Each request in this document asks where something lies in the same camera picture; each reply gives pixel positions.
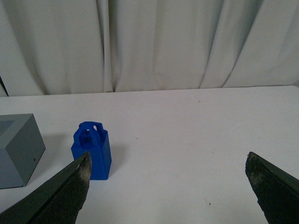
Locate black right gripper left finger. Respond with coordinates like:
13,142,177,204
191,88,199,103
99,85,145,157
0,152,92,224

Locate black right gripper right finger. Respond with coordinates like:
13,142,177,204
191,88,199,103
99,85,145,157
245,152,299,224

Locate blue plastic part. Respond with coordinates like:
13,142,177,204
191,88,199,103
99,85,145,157
71,121,112,180

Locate gray square base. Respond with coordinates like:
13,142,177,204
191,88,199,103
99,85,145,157
0,114,45,189

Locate dark stand at left edge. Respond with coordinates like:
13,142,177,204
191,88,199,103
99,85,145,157
0,76,9,96

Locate white curtain backdrop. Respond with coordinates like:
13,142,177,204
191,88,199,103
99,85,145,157
0,0,299,97

